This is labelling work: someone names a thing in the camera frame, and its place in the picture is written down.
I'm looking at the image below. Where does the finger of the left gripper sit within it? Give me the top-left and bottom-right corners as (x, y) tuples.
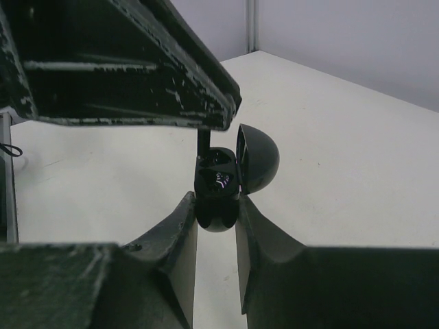
(1, 1), (241, 131)

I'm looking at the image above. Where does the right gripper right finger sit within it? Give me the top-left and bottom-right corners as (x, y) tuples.
(235, 196), (343, 328)

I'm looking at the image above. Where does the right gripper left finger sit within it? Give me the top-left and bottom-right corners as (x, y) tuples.
(92, 192), (198, 328)

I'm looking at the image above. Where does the black earbud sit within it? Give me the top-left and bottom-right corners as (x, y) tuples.
(197, 129), (211, 160)

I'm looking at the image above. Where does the left aluminium frame post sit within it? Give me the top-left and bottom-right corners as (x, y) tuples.
(246, 0), (259, 53)

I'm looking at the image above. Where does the aluminium mounting rail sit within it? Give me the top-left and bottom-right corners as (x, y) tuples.
(1, 112), (19, 243)

